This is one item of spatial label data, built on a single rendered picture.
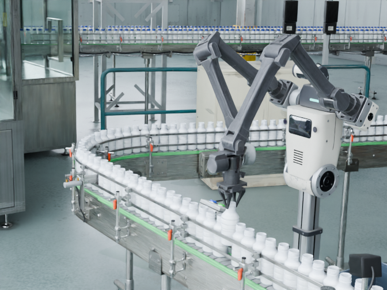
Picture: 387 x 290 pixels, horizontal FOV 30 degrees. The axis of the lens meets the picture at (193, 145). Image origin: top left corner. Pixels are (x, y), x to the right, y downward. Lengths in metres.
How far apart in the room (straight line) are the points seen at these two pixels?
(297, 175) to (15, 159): 3.12
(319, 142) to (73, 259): 2.73
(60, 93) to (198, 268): 5.37
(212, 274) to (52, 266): 2.63
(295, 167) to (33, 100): 5.04
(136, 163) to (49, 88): 3.76
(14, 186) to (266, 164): 2.22
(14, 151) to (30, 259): 0.92
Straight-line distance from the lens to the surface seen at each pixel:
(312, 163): 3.21
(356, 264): 1.64
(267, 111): 7.08
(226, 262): 2.81
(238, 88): 6.92
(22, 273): 5.24
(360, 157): 4.94
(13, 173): 5.92
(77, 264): 5.33
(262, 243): 2.63
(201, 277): 2.90
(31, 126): 8.00
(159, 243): 3.12
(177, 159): 4.43
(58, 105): 8.08
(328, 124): 3.18
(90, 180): 3.59
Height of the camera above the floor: 2.08
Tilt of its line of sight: 14 degrees down
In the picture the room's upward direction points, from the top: 2 degrees clockwise
